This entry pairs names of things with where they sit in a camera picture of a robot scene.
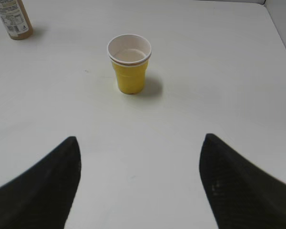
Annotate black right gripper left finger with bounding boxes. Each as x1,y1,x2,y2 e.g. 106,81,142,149
0,136,82,229

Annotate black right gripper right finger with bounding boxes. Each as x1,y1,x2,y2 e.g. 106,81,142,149
199,134,286,229

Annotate yellow paper cup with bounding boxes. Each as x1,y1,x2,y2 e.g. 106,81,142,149
107,34,152,94

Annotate orange juice bottle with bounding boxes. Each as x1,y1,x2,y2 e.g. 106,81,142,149
0,0,33,40

